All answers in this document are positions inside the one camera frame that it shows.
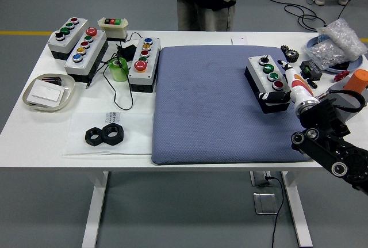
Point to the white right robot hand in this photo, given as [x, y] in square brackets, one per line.
[299, 87]

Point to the four-button grey control box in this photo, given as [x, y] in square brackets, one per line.
[256, 69]

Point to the five-button box, red mushroom button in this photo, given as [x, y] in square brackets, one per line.
[151, 58]

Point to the five-button box, blue end button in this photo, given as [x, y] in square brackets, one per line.
[92, 48]

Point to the black module with green terminal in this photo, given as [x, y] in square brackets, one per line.
[312, 69]

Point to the black metal gear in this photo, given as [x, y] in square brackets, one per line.
[291, 55]

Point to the clear bag of small parts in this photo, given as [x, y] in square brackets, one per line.
[325, 53]

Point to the red clip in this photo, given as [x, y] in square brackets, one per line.
[342, 75]

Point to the orange cylinder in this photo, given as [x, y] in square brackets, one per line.
[358, 79]

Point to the blue plate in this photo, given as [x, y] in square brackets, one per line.
[356, 64]

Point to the bubble wrap bag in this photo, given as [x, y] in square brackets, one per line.
[342, 35]

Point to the blue-grey quilted mat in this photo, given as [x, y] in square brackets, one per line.
[207, 101]

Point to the grey under-table control box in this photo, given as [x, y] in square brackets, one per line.
[257, 179]

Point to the metal floor socket box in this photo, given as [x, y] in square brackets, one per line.
[266, 203]

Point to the white table leg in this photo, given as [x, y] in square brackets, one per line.
[299, 216]
[95, 216]

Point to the black power adapter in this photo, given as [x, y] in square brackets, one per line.
[128, 51]

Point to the green tape roll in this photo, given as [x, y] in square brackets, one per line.
[118, 71]

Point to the black hex nut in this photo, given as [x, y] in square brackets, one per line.
[87, 137]
[120, 137]

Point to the clear printed plastic bag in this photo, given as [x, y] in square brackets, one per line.
[77, 127]

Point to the grey box with black knob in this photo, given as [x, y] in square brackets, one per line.
[76, 33]

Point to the beige shallow tray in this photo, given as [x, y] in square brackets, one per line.
[69, 87]

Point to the cream three-button switch box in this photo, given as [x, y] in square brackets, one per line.
[116, 30]

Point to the white wall switch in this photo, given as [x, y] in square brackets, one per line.
[46, 92]

